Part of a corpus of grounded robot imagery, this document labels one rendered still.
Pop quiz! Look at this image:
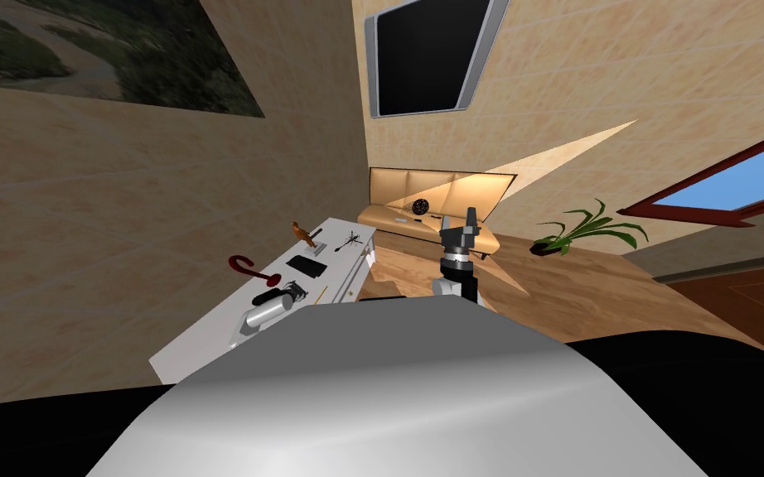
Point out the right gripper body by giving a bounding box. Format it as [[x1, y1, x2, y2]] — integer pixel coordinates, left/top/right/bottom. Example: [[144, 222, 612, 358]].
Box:
[[439, 224, 482, 253]]

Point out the tan sofa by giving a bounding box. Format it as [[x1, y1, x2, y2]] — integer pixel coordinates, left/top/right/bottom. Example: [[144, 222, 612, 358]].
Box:
[[356, 166, 519, 260]]

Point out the black flat tablet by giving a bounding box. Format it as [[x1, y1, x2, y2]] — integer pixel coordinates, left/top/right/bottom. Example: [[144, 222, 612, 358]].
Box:
[[285, 254, 329, 280]]

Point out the red curved cane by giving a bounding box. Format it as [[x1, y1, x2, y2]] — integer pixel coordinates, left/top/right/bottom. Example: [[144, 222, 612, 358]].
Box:
[[227, 254, 283, 288]]

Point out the brown bird figurine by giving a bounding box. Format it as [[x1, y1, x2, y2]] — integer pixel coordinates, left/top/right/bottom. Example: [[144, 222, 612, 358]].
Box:
[[290, 221, 317, 250]]

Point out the white table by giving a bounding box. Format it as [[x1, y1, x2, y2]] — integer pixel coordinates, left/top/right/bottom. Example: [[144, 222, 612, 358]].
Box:
[[148, 217, 378, 386]]

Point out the green potted plant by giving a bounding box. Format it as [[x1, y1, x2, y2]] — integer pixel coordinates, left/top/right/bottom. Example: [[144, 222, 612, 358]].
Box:
[[529, 198, 650, 259]]

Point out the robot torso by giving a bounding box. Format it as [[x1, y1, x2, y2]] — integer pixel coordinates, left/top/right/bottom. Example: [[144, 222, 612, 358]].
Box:
[[86, 293, 708, 477]]

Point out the grey-framed black television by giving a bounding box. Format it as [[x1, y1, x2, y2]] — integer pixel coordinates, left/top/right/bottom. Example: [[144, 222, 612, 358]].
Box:
[[363, 0, 511, 120]]

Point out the red-framed window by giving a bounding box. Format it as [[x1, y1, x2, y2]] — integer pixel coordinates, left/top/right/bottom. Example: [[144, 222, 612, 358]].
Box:
[[617, 118, 764, 229]]

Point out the landscape picture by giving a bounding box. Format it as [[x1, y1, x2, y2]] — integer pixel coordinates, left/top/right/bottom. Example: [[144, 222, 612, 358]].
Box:
[[0, 0, 267, 120]]

